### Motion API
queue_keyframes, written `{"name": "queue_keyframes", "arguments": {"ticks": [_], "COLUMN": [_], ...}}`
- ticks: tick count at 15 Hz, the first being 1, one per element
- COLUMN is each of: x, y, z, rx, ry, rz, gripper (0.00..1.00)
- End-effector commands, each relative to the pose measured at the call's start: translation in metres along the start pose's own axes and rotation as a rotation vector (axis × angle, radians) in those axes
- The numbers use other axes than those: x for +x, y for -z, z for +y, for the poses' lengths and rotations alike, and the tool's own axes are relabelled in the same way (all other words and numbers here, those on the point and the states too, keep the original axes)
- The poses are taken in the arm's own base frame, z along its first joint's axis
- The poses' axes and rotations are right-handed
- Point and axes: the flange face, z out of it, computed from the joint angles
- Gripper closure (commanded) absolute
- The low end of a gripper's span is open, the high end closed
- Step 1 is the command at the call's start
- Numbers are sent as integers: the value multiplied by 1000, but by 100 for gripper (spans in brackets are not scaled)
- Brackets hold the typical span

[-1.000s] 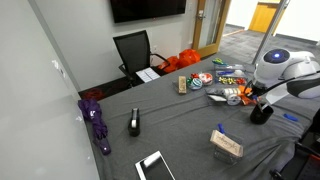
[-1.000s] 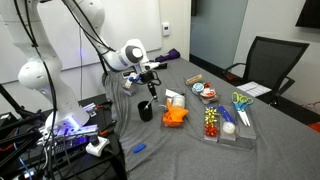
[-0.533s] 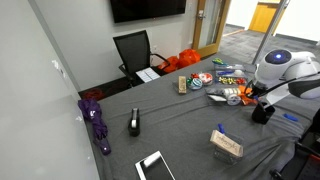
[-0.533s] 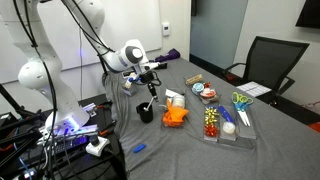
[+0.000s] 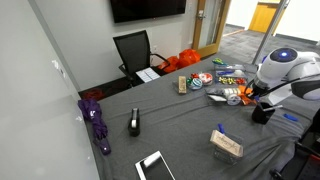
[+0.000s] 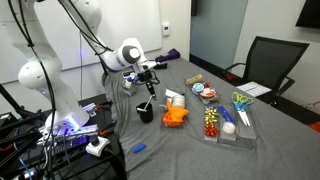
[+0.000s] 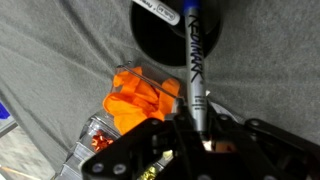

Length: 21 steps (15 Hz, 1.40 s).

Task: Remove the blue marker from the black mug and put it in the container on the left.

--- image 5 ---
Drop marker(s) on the black mug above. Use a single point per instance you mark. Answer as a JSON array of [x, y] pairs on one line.
[[261, 117]]

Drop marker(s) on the blue white gift bow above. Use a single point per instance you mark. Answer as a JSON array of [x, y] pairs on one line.
[[195, 83]]

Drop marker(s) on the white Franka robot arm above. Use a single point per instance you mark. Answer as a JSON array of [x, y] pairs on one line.
[[283, 68]]

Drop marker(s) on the large orange bag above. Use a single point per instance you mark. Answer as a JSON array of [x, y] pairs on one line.
[[189, 57]]

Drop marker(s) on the wooden sign block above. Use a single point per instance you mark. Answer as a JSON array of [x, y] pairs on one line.
[[226, 144]]

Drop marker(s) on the red white gift bow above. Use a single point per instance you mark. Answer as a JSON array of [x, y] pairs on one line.
[[206, 78]]

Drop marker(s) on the orange ribbon bundle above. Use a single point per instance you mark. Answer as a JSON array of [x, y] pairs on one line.
[[244, 93]]

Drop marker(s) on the blue marker pen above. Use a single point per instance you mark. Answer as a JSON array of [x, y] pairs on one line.
[[290, 117]]

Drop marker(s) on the white ribbon roll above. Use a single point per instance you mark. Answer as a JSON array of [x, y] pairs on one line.
[[232, 96]]

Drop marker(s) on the white paper sheet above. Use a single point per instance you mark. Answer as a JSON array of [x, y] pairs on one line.
[[148, 74]]

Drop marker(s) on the small orange bag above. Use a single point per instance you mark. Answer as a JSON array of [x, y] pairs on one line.
[[171, 64]]

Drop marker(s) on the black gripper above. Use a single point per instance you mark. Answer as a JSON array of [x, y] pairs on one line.
[[258, 89]]

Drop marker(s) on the wooden stamp block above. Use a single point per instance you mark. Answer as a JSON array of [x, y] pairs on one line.
[[182, 84]]

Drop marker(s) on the grey tablecloth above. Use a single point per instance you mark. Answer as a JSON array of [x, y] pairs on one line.
[[180, 113]]

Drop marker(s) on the black mesh office chair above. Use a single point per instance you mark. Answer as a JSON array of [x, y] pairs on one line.
[[133, 51]]

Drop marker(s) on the wooden framed glass door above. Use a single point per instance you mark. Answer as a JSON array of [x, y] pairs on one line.
[[200, 36]]

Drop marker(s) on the grey metal pole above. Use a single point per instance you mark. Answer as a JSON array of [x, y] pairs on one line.
[[275, 20]]

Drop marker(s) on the marker with blue cap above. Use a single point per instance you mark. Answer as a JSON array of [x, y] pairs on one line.
[[221, 128]]

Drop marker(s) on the clear organizer tray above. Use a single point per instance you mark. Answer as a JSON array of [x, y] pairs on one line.
[[231, 75]]

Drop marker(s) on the clear ribbon tray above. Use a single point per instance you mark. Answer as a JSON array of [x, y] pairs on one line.
[[215, 95]]

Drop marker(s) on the white wall bracket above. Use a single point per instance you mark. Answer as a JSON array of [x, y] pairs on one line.
[[58, 66]]

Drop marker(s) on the purple folded umbrella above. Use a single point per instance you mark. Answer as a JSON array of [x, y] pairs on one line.
[[96, 121]]

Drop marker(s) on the black wall television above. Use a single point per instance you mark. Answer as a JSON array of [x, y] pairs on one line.
[[146, 9]]

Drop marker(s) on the grey bodied blue marker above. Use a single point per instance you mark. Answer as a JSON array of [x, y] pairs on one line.
[[274, 107]]

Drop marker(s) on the clear plastic container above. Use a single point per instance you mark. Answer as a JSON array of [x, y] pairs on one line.
[[224, 156]]

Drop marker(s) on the white framed tablet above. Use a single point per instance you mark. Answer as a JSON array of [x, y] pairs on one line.
[[155, 168]]

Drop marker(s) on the yellow door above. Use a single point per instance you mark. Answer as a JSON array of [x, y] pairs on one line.
[[263, 16]]

